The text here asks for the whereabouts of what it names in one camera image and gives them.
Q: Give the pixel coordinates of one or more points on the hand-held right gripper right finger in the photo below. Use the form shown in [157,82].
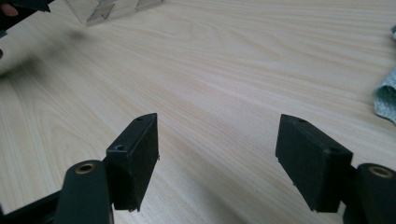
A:
[311,161]

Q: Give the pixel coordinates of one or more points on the clear acrylic divided organizer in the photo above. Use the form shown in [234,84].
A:
[106,9]

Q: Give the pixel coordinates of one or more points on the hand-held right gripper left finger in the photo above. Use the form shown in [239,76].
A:
[134,161]

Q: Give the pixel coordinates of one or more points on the light blue cloth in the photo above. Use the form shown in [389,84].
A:
[387,96]

